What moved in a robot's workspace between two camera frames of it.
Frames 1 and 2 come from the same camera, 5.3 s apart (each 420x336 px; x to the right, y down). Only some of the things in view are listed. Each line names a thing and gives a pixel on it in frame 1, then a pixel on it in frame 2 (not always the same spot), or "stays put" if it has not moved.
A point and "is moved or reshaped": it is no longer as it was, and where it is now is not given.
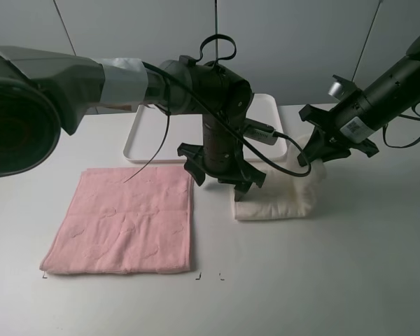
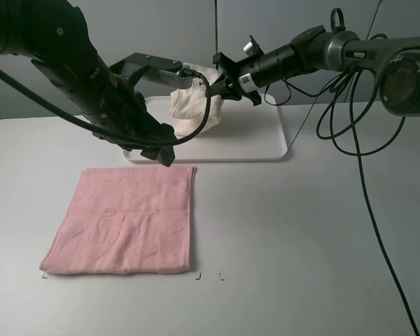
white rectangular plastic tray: (157, 134) stays put
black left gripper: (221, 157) -> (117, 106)
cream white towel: (282, 195) is moved or reshaped
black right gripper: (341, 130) -> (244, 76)
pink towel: (110, 227) stays put
